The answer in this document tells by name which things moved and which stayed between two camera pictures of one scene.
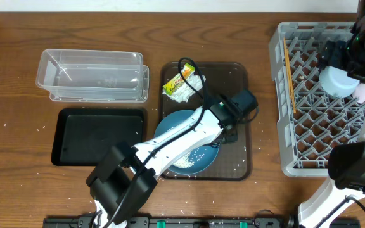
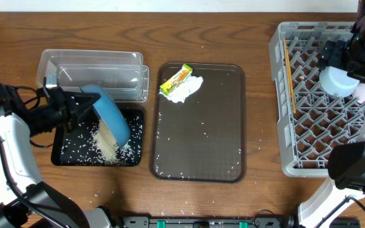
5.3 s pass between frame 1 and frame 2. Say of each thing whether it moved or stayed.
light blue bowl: stayed
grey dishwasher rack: stayed
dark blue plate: moved
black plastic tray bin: stayed
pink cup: stayed
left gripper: moved
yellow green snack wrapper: stayed
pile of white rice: moved
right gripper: stayed
